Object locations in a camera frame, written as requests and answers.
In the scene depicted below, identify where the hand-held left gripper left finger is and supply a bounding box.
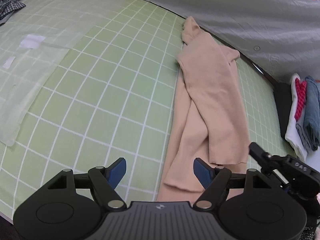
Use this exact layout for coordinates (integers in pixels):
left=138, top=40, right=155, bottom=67
left=47, top=156, right=127, bottom=210

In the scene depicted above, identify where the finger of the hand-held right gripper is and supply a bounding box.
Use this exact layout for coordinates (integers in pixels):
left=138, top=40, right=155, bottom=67
left=248, top=142, right=273, bottom=175

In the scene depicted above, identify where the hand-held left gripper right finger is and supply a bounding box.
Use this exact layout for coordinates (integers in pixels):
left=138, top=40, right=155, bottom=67
left=193, top=157, right=272, bottom=209

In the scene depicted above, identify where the beige long-sleeve shirt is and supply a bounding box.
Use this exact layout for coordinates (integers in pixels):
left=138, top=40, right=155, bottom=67
left=157, top=16, right=251, bottom=202

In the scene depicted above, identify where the green checked bedsheet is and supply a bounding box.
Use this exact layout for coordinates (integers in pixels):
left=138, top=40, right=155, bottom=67
left=0, top=0, right=307, bottom=221

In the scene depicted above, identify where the folded blue denim garment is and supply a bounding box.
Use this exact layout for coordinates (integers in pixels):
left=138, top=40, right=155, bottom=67
left=296, top=75, right=320, bottom=152

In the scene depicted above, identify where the translucent plastic sheet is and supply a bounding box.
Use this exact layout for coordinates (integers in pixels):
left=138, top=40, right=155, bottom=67
left=0, top=0, right=134, bottom=147

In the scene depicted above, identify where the grey printed sheet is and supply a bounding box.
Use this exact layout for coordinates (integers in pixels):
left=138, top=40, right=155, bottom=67
left=85, top=0, right=320, bottom=83

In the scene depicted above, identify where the small white tape patch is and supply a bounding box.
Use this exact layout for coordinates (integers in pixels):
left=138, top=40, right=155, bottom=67
left=2, top=56, right=16, bottom=70

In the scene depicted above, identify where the large white tape patch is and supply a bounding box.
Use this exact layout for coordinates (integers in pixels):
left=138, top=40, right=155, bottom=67
left=19, top=34, right=46, bottom=50

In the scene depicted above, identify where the blue plaid shirt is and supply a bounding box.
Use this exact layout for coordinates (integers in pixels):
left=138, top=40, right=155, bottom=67
left=0, top=0, right=50, bottom=21

